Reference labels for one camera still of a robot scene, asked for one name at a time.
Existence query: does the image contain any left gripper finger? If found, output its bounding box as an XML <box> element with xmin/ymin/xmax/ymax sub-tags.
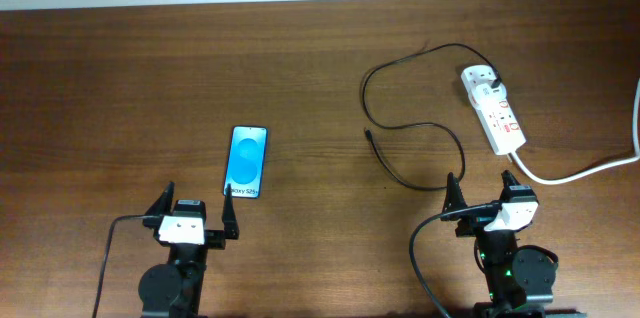
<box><xmin>145</xmin><ymin>181</ymin><xmax>175</xmax><ymax>217</ymax></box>
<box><xmin>221</xmin><ymin>183</ymin><xmax>240</xmax><ymax>240</ymax></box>

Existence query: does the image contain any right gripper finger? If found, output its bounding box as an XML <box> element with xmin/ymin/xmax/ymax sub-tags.
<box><xmin>442</xmin><ymin>172</ymin><xmax>468</xmax><ymax>216</ymax></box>
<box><xmin>501</xmin><ymin>170</ymin><xmax>521</xmax><ymax>192</ymax></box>

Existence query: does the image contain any blue screen Galaxy smartphone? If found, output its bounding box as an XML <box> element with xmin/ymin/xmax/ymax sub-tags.
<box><xmin>223</xmin><ymin>126</ymin><xmax>268</xmax><ymax>199</ymax></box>

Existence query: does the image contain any black USB charging cable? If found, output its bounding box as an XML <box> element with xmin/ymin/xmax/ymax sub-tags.
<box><xmin>360</xmin><ymin>42</ymin><xmax>503</xmax><ymax>192</ymax></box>

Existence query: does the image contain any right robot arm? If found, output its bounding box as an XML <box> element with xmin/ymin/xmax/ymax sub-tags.
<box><xmin>442</xmin><ymin>170</ymin><xmax>559</xmax><ymax>317</ymax></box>

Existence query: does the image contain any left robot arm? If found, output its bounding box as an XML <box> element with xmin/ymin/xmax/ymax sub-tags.
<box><xmin>138</xmin><ymin>182</ymin><xmax>240</xmax><ymax>318</ymax></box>

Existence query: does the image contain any white USB charger adapter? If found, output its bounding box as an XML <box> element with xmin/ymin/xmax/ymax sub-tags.
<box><xmin>471</xmin><ymin>83</ymin><xmax>507</xmax><ymax>107</ymax></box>

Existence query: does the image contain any white power strip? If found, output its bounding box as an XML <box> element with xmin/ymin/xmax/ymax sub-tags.
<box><xmin>461</xmin><ymin>65</ymin><xmax>526</xmax><ymax>155</ymax></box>

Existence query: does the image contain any white power strip cord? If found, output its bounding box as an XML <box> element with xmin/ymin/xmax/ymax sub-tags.
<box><xmin>508</xmin><ymin>76</ymin><xmax>640</xmax><ymax>186</ymax></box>

